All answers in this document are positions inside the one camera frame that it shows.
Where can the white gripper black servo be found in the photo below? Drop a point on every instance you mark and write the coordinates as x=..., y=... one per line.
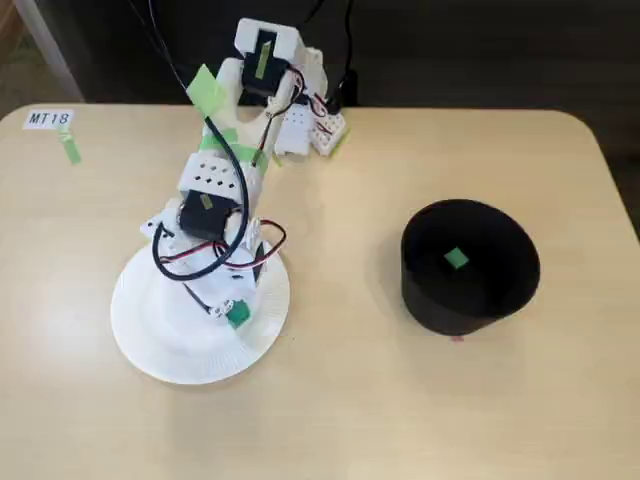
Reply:
x=218, y=301

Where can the green tape patch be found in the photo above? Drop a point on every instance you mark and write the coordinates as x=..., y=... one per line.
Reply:
x=206, y=90

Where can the small wrist camera board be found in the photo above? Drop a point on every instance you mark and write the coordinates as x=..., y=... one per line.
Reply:
x=152, y=225

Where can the pink tape piece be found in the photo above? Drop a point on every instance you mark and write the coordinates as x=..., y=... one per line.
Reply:
x=457, y=339

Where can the green tape strip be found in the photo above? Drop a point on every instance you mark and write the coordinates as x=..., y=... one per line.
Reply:
x=70, y=147

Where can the white post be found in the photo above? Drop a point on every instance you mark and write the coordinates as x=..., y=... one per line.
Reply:
x=50, y=50

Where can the white paper plate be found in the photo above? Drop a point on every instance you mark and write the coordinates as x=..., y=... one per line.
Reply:
x=175, y=350

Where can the green cube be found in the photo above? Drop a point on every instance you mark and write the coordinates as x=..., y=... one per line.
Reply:
x=239, y=315
x=456, y=259

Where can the white MT18 label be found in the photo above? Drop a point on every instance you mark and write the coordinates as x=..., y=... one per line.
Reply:
x=49, y=119

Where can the black round pot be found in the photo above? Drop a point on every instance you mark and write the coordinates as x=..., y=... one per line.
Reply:
x=465, y=310

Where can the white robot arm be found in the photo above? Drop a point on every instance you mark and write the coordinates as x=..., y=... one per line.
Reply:
x=225, y=145

